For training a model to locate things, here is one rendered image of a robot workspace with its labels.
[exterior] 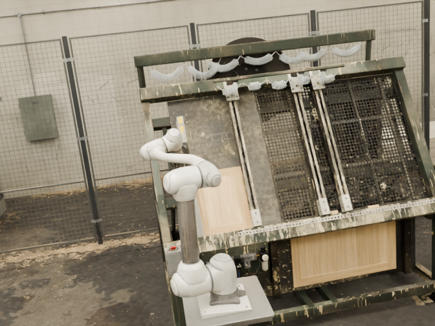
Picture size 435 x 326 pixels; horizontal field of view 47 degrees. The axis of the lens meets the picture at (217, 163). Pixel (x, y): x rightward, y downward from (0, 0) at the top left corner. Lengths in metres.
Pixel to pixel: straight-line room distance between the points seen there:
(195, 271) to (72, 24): 6.17
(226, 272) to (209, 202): 0.92
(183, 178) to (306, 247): 1.70
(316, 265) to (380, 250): 0.56
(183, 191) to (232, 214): 1.09
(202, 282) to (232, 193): 1.06
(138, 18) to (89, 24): 0.79
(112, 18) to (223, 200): 5.19
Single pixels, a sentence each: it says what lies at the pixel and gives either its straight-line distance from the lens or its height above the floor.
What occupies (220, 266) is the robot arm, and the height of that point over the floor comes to 1.01.
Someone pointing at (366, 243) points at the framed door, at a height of 0.52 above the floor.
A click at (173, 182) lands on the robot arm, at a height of 1.57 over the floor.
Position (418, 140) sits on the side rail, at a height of 1.31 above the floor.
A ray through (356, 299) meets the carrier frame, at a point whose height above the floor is 0.18.
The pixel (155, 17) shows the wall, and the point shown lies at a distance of 8.41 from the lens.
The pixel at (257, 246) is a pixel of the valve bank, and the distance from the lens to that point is 3.71.
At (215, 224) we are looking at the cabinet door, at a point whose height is 0.95.
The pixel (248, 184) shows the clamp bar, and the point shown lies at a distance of 3.80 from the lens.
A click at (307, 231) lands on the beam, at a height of 0.82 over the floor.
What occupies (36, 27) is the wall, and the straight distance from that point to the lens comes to 8.56.
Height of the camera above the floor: 2.31
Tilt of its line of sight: 15 degrees down
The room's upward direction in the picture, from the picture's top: 6 degrees counter-clockwise
